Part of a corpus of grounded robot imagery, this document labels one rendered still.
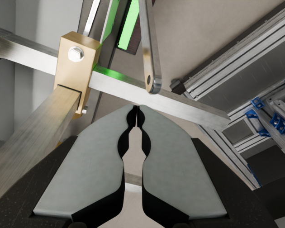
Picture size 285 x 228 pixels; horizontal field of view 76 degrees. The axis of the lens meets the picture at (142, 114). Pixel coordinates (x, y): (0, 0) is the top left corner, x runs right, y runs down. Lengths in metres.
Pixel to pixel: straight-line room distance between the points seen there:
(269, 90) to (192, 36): 0.50
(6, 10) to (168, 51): 0.83
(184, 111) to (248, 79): 0.80
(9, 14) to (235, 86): 0.97
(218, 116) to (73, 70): 0.25
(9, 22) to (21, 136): 0.37
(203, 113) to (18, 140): 0.27
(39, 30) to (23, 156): 0.39
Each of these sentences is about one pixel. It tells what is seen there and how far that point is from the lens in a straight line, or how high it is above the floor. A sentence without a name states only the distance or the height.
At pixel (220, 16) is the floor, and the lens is 1.18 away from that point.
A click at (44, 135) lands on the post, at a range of 0.22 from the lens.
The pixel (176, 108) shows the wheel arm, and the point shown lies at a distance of 0.32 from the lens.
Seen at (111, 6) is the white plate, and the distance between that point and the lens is 0.30.
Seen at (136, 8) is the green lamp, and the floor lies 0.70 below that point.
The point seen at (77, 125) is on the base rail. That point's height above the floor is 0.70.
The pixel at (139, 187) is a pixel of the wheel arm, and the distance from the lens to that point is 0.49.
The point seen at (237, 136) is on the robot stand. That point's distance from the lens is 1.31.
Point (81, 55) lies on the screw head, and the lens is 0.28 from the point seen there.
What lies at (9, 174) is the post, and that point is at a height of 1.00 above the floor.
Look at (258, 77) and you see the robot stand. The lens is 1.13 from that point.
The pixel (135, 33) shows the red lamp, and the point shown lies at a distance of 0.40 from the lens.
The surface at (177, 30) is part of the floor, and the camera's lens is 1.13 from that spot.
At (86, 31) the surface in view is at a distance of 0.41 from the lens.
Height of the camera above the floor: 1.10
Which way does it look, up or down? 57 degrees down
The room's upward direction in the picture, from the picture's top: 180 degrees counter-clockwise
